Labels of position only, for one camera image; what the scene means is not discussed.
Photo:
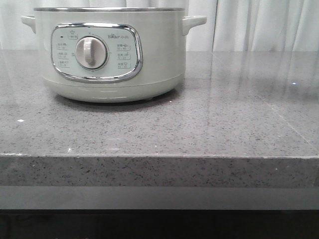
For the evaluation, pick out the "pale green electric cooking pot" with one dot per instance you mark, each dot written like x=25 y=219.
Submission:
x=111 y=54

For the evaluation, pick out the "white curtain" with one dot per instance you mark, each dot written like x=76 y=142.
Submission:
x=232 y=25

